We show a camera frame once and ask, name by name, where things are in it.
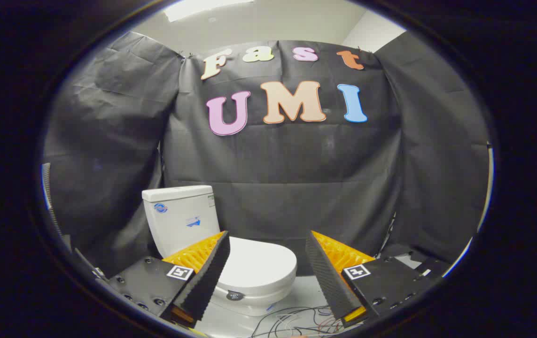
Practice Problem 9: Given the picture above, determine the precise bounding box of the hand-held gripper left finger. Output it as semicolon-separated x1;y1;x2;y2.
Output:
107;230;231;329

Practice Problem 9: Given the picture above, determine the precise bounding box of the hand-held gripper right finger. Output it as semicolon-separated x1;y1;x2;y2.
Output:
305;230;438;328

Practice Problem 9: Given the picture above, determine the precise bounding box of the white toilet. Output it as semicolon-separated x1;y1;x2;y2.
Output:
142;185;298;317

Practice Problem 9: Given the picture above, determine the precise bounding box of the black box with white label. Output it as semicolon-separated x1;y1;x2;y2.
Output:
393;251;452;282

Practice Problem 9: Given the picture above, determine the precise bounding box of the black backdrop cloth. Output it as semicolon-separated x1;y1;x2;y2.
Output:
43;31;490;277

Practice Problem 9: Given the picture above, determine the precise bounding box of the tangle of thin floor cables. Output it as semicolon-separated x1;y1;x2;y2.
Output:
249;305;350;338

